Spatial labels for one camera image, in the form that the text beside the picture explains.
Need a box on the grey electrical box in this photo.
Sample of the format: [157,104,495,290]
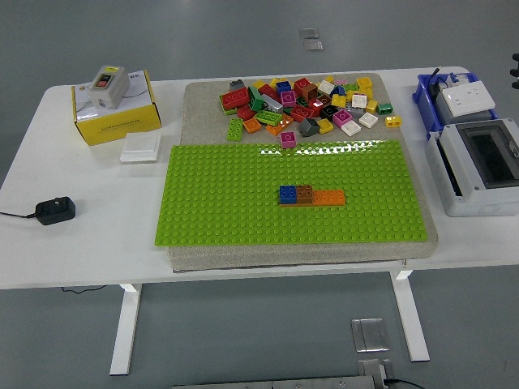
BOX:
[429,83,498,125]

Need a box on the orange long toy brick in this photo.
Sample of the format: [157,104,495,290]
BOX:
[311,189,347,207]

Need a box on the green studded baseplate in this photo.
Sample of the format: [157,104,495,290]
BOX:
[153,139,431,248]

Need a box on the dark grey sloped brick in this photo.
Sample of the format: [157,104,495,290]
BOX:
[299,118,321,138]

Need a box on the long grey toy brick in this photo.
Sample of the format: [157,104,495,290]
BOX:
[261,93,284,114]

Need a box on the blue plastic bin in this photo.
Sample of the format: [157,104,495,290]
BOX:
[412,72,499,141]

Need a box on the white table leg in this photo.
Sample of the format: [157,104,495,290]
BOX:
[109,283,143,376]
[388,270,431,362]

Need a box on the black cable on floor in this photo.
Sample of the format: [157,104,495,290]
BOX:
[384,378,427,389]

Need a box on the grey-brown mat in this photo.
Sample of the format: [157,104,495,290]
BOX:
[168,72,441,274]

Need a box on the white wall socket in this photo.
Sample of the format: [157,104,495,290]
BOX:
[441,80,497,118]

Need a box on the grey windowed distribution box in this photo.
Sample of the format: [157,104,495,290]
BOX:
[424,118,519,218]

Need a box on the grey push-button switch box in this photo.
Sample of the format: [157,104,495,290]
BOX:
[88,65,131,110]

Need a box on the yellow cardboard box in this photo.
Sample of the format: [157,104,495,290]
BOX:
[71,69,163,147]

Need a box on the metal floor hatch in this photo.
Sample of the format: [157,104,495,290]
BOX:
[350,318,390,353]

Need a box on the dark green toy brick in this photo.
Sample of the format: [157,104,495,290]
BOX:
[247,85,265,113]

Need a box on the black power adapter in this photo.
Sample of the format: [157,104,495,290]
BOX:
[35,196,77,226]

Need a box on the large red toy brick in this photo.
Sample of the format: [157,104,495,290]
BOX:
[219,87,251,110]

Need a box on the white wall switch panel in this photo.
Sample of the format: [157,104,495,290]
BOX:
[119,132,162,165]

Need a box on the lime green long brick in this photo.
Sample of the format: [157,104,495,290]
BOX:
[225,118,245,143]
[254,109,284,126]

